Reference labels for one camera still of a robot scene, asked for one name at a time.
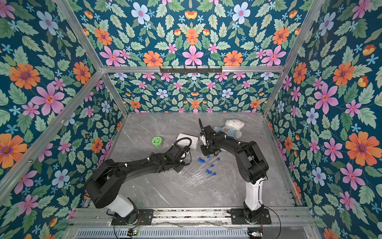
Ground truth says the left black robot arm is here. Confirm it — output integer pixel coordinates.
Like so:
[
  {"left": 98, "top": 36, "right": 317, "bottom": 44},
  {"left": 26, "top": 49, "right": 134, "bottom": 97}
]
[{"left": 85, "top": 144, "right": 190, "bottom": 218}]

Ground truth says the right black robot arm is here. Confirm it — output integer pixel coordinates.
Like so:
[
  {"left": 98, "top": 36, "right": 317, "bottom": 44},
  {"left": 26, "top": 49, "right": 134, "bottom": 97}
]
[{"left": 200, "top": 123, "right": 269, "bottom": 223}]

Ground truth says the test tube middle right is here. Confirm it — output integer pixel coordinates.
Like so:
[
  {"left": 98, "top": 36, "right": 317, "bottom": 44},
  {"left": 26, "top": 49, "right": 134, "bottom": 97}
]
[{"left": 199, "top": 158, "right": 220, "bottom": 171}]

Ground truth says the test tube group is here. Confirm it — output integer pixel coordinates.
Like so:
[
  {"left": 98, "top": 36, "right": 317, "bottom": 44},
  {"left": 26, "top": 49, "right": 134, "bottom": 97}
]
[
  {"left": 186, "top": 170, "right": 213, "bottom": 185},
  {"left": 192, "top": 172, "right": 216, "bottom": 187},
  {"left": 185, "top": 170, "right": 211, "bottom": 184}
]

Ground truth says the white rectangular plastic box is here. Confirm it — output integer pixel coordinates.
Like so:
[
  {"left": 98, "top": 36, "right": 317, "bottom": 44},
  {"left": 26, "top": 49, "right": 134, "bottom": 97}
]
[{"left": 177, "top": 133, "right": 199, "bottom": 149}]

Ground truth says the green lidded small jar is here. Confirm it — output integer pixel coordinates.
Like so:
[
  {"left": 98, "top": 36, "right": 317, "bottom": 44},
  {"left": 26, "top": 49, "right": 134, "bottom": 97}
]
[{"left": 152, "top": 136, "right": 163, "bottom": 148}]

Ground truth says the white teddy bear blue shirt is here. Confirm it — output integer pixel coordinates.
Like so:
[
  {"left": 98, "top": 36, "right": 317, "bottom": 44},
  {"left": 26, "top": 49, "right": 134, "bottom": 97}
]
[{"left": 213, "top": 119, "right": 245, "bottom": 139}]

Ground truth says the white ventilation grille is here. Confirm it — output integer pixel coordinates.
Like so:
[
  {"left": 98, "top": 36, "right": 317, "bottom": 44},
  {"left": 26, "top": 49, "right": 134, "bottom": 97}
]
[{"left": 75, "top": 228, "right": 248, "bottom": 239}]

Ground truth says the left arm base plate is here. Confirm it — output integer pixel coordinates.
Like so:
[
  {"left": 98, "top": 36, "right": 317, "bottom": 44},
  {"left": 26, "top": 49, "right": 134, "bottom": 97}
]
[{"left": 111, "top": 209, "right": 154, "bottom": 226}]

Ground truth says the black hook rail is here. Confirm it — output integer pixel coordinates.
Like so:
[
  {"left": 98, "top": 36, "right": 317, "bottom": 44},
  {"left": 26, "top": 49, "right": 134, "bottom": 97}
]
[{"left": 159, "top": 66, "right": 223, "bottom": 74}]

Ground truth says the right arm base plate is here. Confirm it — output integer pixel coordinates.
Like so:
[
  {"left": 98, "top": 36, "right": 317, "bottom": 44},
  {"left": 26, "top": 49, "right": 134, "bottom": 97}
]
[{"left": 227, "top": 208, "right": 272, "bottom": 225}]

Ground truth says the aluminium front rail frame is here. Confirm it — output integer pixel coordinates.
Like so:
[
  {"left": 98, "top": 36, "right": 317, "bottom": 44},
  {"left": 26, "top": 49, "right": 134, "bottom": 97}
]
[{"left": 69, "top": 207, "right": 316, "bottom": 228}]

